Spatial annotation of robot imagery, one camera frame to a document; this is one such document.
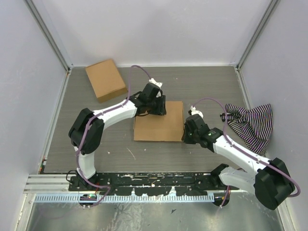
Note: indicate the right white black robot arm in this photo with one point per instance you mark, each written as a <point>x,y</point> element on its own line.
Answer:
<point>250,166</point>

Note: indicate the white slotted cable duct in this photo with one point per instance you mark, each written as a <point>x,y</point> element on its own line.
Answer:
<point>91,198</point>

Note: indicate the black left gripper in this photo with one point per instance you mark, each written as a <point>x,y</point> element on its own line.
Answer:
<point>161,109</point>

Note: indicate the aluminium front rail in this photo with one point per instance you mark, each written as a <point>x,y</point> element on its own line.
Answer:
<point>50,182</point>

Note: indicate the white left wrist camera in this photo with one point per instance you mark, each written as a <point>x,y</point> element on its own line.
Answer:
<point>157,84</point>

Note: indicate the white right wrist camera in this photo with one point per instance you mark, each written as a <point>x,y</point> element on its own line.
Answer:
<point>194,111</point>

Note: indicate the brown cardboard box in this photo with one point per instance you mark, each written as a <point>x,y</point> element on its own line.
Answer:
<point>106,80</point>
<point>169,127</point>

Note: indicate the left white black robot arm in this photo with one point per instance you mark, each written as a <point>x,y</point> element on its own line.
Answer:
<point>87,130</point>

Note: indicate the closed brown cardboard box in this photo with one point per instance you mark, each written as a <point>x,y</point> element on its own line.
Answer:
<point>106,80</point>

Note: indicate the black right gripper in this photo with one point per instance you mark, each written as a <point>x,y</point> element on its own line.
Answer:
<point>185,138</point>

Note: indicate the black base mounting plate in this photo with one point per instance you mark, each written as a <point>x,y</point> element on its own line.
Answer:
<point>150,184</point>

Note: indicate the purple white striped cloth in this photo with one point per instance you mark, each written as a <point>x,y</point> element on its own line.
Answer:
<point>254,126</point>

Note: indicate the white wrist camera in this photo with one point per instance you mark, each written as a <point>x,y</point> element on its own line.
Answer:
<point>157,84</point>
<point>194,111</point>

